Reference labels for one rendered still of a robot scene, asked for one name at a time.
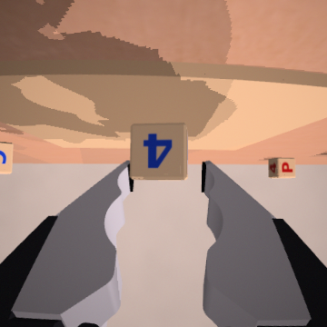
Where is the tan flat mat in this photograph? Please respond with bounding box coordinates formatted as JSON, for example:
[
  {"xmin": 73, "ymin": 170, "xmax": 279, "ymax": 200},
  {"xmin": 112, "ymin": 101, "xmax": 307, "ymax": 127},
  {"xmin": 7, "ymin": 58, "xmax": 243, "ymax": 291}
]
[{"xmin": 0, "ymin": 60, "xmax": 327, "ymax": 150}]

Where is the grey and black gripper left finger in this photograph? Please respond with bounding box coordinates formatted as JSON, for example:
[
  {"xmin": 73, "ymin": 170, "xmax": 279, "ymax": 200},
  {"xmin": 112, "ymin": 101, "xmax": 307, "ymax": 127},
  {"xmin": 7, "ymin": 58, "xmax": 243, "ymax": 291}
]
[{"xmin": 0, "ymin": 160, "xmax": 134, "ymax": 327}]

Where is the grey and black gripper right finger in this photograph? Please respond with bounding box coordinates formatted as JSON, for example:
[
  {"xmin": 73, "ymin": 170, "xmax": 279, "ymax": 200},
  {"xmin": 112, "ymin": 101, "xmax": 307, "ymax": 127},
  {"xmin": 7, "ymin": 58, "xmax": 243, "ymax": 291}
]
[{"xmin": 202, "ymin": 161, "xmax": 327, "ymax": 327}]

